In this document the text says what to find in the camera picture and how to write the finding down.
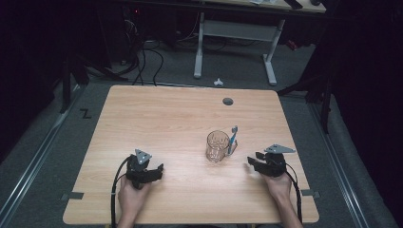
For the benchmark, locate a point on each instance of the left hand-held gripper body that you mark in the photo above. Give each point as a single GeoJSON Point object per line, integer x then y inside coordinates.
{"type": "Point", "coordinates": [137, 167]}

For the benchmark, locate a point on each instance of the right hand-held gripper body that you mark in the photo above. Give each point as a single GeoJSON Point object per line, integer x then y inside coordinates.
{"type": "Point", "coordinates": [275, 164]}

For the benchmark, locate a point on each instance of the blue toothbrush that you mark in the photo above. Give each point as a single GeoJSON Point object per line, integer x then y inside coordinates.
{"type": "Point", "coordinates": [233, 137]}

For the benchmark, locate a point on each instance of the clear glass mug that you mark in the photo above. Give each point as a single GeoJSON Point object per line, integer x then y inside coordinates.
{"type": "Point", "coordinates": [217, 147]}

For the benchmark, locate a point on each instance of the person's right hand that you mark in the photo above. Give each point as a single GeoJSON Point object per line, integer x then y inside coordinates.
{"type": "Point", "coordinates": [278, 186]}

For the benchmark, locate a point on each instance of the person's left hand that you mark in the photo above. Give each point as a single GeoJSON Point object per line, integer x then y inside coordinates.
{"type": "Point", "coordinates": [131, 199]}

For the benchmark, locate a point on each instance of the grey tape strip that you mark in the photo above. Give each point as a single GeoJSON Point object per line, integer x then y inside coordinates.
{"type": "Point", "coordinates": [312, 193]}
{"type": "Point", "coordinates": [73, 195]}

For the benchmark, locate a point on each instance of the grey round table grommet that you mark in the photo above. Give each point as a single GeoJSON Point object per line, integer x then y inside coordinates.
{"type": "Point", "coordinates": [227, 101]}

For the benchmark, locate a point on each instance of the black metal stand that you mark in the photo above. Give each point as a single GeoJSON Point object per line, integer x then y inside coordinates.
{"type": "Point", "coordinates": [66, 88]}
{"type": "Point", "coordinates": [324, 104]}

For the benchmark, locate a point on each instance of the white crumpled scrap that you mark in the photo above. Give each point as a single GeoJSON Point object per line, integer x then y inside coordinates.
{"type": "Point", "coordinates": [218, 82]}

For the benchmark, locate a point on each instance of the small red object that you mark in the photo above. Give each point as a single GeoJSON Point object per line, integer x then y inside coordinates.
{"type": "Point", "coordinates": [292, 45]}

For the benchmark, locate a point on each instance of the dark computer tower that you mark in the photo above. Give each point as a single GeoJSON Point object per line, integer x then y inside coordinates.
{"type": "Point", "coordinates": [131, 31]}

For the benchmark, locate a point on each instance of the white paper on desk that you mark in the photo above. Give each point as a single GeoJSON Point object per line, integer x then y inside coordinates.
{"type": "Point", "coordinates": [261, 2]}

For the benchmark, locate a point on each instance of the black device on desk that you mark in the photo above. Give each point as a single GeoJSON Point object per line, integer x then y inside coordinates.
{"type": "Point", "coordinates": [293, 3]}

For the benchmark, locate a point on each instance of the metal floor rail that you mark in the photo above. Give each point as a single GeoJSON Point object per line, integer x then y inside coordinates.
{"type": "Point", "coordinates": [340, 171]}
{"type": "Point", "coordinates": [38, 158]}

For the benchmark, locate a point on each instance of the wooden desk with white frame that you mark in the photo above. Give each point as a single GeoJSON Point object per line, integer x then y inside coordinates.
{"type": "Point", "coordinates": [236, 30]}

